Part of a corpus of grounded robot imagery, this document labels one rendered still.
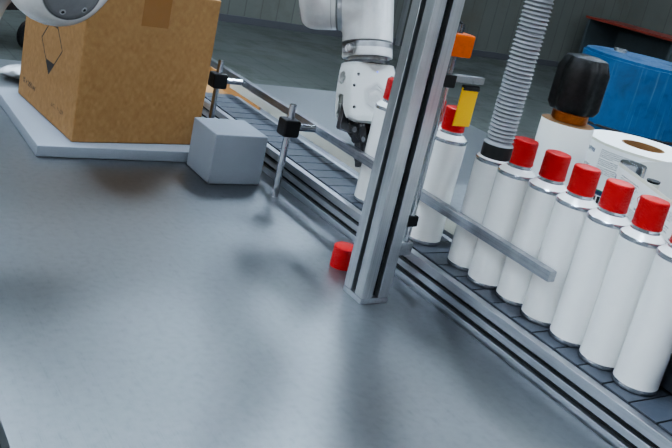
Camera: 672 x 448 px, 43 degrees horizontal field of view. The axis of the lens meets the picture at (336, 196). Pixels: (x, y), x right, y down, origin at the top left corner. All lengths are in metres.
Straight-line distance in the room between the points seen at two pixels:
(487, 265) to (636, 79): 3.17
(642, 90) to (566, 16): 8.37
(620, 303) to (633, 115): 3.30
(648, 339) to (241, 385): 0.44
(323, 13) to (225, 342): 0.64
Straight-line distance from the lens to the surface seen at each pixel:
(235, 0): 9.57
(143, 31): 1.51
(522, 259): 1.09
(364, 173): 1.37
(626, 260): 1.01
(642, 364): 1.01
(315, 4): 1.41
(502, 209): 1.14
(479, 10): 11.49
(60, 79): 1.57
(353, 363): 1.00
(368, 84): 1.40
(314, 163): 1.54
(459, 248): 1.20
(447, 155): 1.23
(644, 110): 4.29
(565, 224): 1.07
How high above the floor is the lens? 1.30
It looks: 18 degrees down
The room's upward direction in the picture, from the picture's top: 13 degrees clockwise
